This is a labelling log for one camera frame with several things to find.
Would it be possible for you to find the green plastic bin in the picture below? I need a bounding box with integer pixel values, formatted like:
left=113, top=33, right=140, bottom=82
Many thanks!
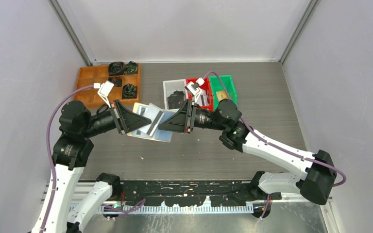
left=208, top=74, right=238, bottom=108

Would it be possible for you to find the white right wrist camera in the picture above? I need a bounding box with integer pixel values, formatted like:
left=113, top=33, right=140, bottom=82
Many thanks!
left=185, top=77, right=206, bottom=107

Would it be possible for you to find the white plastic bin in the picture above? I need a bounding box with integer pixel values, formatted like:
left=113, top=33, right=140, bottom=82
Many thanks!
left=163, top=79, right=186, bottom=112

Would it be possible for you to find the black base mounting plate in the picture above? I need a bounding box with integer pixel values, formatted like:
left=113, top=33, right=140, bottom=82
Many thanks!
left=109, top=180, right=267, bottom=207

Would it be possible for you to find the red plastic bin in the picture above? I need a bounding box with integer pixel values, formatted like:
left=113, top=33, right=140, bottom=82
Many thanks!
left=185, top=77, right=214, bottom=111

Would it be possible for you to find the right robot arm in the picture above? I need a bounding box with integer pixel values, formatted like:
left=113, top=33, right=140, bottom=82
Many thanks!
left=158, top=99, right=338, bottom=205

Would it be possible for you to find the yellow card in green bin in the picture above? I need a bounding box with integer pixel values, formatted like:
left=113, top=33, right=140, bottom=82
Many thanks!
left=216, top=91, right=230, bottom=102

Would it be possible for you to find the small dark rolled tie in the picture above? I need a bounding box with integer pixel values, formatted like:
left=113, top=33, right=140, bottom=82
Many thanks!
left=108, top=76, right=122, bottom=87

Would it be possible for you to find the white magnetic stripe card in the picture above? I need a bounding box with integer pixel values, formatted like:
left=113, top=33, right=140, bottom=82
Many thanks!
left=136, top=103, right=164, bottom=137

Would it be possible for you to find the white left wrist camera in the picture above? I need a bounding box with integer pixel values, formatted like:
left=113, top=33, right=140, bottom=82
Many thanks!
left=93, top=80, right=114, bottom=108

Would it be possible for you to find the green floral rolled tie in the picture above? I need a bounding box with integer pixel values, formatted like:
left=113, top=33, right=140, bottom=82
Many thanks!
left=124, top=61, right=138, bottom=75

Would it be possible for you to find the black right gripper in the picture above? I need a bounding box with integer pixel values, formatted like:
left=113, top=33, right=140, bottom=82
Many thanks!
left=158, top=99, right=227, bottom=133

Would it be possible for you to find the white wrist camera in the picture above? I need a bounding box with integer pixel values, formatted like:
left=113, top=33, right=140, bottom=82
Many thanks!
left=93, top=80, right=114, bottom=108
left=185, top=77, right=206, bottom=107

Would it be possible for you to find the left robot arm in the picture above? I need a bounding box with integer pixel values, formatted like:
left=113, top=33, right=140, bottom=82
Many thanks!
left=32, top=100, right=151, bottom=233

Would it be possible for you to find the black rolled tie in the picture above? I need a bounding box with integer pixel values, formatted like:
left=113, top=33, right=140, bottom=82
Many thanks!
left=107, top=62, right=126, bottom=76

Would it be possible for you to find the orange wooden compartment tray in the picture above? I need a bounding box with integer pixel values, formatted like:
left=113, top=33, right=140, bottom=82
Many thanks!
left=74, top=63, right=142, bottom=109

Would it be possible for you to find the black leather wallet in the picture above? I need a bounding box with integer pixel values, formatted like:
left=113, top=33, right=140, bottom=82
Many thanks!
left=167, top=90, right=186, bottom=109

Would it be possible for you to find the dark floral rolled tie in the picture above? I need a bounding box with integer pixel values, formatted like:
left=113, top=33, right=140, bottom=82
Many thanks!
left=122, top=83, right=137, bottom=99

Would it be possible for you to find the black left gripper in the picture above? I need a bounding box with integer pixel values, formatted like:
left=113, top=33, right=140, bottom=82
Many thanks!
left=82, top=98, right=152, bottom=136

